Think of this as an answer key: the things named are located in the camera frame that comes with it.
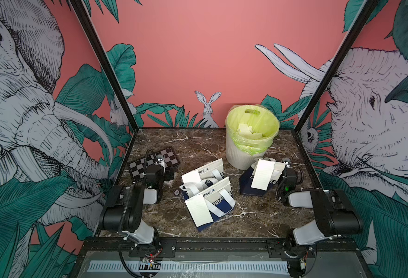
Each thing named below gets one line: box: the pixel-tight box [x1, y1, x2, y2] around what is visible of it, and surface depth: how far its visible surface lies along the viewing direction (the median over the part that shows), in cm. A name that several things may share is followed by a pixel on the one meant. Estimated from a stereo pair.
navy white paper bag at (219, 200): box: [197, 176, 236, 233], surface depth 67 cm
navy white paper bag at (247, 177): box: [239, 159, 286, 197], surface depth 76 cm
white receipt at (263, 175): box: [250, 158, 276, 192], surface depth 74 cm
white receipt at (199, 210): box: [184, 194, 214, 228], surface depth 65 cm
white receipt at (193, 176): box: [181, 169, 202, 184], surface depth 70 cm
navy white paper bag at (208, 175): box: [179, 158, 225, 201], surface depth 73 cm
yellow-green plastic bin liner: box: [225, 104, 281, 156], surface depth 95 cm
